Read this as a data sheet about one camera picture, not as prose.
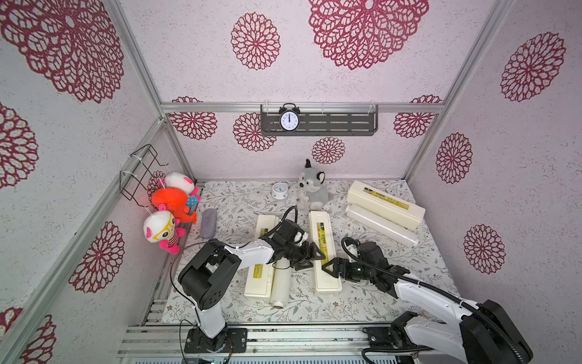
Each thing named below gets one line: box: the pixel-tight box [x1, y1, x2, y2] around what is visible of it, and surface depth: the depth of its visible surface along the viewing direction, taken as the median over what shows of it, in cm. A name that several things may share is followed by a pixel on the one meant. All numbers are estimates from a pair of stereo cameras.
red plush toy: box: [151, 186, 198, 225], surface depth 91 cm
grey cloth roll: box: [200, 207, 218, 239], surface depth 102 cm
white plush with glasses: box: [143, 210, 187, 255], surface depth 82 cm
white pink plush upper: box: [165, 172, 199, 195], surface depth 97 cm
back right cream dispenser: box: [346, 179, 426, 231], surface depth 104 cm
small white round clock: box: [271, 182, 289, 201], surface depth 115 cm
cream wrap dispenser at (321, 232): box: [309, 210, 343, 296], surface depth 87 cm
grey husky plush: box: [296, 158, 329, 211], surface depth 99 cm
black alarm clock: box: [278, 102, 301, 132], surface depth 92 cm
